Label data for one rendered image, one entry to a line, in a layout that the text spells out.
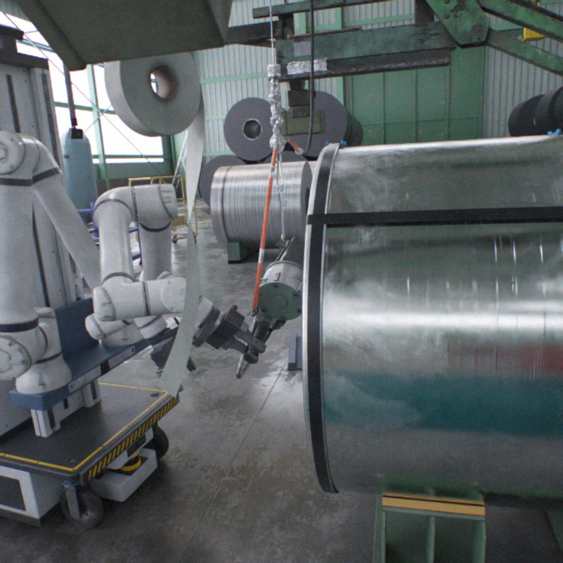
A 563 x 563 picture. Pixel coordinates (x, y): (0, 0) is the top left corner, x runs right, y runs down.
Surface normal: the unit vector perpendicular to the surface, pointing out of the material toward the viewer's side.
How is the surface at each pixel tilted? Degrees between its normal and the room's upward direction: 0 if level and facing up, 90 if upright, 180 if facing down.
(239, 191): 64
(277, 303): 115
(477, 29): 90
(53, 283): 90
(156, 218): 137
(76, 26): 144
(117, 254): 22
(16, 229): 96
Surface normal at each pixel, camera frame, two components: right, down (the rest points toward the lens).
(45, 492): 0.93, 0.04
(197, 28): -0.11, 0.94
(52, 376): 0.62, -0.22
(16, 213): 0.68, 0.25
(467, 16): -0.41, 0.25
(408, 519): -0.06, -0.97
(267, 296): -0.26, 0.65
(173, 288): 0.29, -0.15
